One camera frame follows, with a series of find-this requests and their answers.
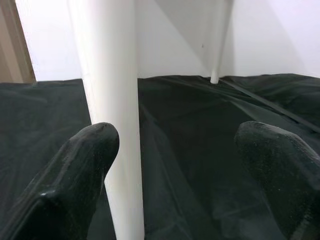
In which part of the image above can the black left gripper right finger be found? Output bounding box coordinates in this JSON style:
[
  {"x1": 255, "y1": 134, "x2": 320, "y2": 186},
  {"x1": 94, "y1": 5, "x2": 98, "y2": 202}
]
[{"x1": 233, "y1": 120, "x2": 320, "y2": 240}]

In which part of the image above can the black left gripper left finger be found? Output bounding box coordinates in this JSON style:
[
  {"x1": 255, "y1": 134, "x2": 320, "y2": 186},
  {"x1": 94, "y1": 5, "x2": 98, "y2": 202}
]
[{"x1": 0, "y1": 121, "x2": 121, "y2": 240}]

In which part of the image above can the white plastic table leg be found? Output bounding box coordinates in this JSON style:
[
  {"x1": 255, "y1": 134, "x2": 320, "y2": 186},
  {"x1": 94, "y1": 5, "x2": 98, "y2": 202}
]
[
  {"x1": 66, "y1": 0, "x2": 146, "y2": 240},
  {"x1": 205, "y1": 0, "x2": 232, "y2": 85}
]

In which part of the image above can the black table cloth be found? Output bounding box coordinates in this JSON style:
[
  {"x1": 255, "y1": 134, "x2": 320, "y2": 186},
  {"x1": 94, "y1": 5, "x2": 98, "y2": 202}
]
[{"x1": 0, "y1": 72, "x2": 320, "y2": 240}]

